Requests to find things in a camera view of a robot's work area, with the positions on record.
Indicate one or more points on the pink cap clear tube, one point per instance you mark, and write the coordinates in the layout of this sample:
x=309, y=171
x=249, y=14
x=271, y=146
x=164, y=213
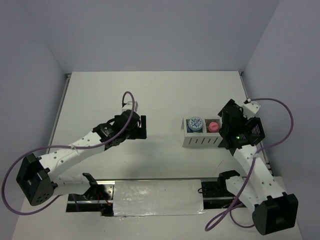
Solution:
x=213, y=127

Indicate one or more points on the white slotted organizer box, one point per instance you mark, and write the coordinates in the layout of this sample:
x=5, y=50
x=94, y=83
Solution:
x=202, y=139

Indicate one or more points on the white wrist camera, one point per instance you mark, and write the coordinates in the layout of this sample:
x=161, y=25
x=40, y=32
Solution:
x=128, y=106
x=250, y=108

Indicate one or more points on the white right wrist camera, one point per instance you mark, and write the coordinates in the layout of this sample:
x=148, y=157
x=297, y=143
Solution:
x=250, y=108

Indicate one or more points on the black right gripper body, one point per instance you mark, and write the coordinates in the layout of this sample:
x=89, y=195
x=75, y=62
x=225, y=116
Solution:
x=243, y=121

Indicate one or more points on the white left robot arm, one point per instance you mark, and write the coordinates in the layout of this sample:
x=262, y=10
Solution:
x=43, y=177

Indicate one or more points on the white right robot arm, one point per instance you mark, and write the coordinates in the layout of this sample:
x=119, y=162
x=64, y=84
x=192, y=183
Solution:
x=271, y=208

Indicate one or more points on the silver foil covered panel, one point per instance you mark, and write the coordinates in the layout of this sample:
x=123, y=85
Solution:
x=157, y=198

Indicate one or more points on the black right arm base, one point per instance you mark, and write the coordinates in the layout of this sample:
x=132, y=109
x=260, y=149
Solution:
x=214, y=189

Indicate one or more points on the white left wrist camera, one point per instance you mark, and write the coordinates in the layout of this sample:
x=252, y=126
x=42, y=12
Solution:
x=128, y=106

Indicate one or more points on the blue slime jar printed lid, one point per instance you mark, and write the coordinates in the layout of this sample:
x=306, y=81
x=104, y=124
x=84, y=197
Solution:
x=195, y=125

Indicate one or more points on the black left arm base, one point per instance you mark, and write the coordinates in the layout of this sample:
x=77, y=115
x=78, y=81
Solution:
x=100, y=201

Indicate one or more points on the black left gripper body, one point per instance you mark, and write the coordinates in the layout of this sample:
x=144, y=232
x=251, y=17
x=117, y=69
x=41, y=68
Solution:
x=135, y=133

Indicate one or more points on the black slotted organizer box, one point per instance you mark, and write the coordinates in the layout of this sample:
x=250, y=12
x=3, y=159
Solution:
x=254, y=135

